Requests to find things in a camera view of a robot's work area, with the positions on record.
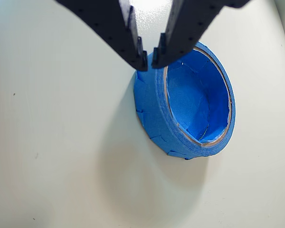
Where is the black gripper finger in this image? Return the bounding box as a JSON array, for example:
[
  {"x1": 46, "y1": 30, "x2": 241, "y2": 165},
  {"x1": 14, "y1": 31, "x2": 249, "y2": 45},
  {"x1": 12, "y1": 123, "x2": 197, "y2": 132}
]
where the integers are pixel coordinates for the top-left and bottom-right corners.
[
  {"x1": 56, "y1": 0, "x2": 148, "y2": 72},
  {"x1": 151, "y1": 0, "x2": 250, "y2": 70}
]

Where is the blue tape roll bin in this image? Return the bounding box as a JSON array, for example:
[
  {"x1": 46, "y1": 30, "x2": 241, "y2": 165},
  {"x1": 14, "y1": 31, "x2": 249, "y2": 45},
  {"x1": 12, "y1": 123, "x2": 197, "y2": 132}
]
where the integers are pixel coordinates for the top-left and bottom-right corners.
[{"x1": 133, "y1": 41, "x2": 236, "y2": 160}]

